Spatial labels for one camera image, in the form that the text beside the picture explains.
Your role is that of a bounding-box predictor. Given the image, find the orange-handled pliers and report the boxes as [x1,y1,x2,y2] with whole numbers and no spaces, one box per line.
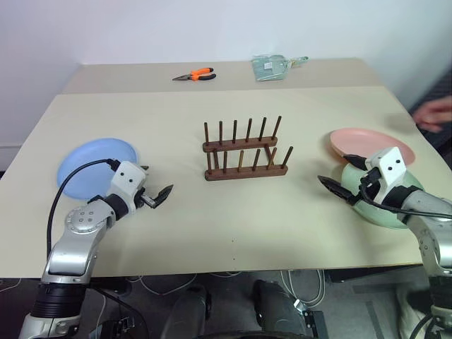
[172,67,218,83]

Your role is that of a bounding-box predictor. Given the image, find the dark table frame bar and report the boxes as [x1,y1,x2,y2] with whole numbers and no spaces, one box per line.
[327,264,424,284]

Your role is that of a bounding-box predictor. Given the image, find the wooden dish rack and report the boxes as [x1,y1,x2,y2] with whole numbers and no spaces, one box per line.
[201,114,295,182]

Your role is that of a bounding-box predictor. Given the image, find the person's dark clothing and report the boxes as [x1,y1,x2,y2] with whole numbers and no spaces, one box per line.
[409,69,452,151]

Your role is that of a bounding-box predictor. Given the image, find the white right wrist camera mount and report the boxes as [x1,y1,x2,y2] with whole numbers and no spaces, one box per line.
[364,145,412,206]

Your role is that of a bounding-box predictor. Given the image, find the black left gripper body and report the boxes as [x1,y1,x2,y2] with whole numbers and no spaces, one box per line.
[133,188,159,210]

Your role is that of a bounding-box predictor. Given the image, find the pink-red plate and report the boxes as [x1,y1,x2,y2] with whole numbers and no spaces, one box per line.
[328,128,415,166]

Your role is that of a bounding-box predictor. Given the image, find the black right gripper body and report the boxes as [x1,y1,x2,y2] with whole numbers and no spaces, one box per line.
[352,167,383,205]

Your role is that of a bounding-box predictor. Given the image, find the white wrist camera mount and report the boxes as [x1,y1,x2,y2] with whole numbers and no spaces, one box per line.
[109,160,148,199]
[364,145,412,206]

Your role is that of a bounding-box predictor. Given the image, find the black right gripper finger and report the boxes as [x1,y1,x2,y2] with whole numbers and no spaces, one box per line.
[317,174,357,207]
[341,153,369,170]

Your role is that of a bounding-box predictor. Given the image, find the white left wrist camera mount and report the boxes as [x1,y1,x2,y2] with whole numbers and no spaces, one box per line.
[109,160,148,199]

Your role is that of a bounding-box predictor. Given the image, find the green plate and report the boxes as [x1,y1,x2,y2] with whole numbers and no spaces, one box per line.
[340,161,424,230]

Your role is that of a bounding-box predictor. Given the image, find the black box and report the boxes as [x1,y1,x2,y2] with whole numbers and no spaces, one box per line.
[302,309,330,339]

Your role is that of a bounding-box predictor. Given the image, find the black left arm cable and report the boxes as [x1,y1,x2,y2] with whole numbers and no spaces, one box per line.
[46,159,121,257]

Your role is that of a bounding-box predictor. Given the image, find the blue plate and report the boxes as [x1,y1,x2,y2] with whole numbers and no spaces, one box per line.
[56,137,139,203]

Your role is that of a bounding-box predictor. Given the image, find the white floor cable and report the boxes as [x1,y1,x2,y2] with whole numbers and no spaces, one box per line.
[280,269,326,307]
[129,270,243,297]

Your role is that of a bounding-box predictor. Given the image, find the person's bare hand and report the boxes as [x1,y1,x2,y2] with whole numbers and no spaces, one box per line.
[412,100,452,133]

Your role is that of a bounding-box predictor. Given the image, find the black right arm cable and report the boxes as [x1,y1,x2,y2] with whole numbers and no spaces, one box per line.
[358,176,452,218]

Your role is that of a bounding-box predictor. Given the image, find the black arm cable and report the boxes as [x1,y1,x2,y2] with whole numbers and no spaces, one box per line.
[46,159,121,257]
[358,176,452,218]

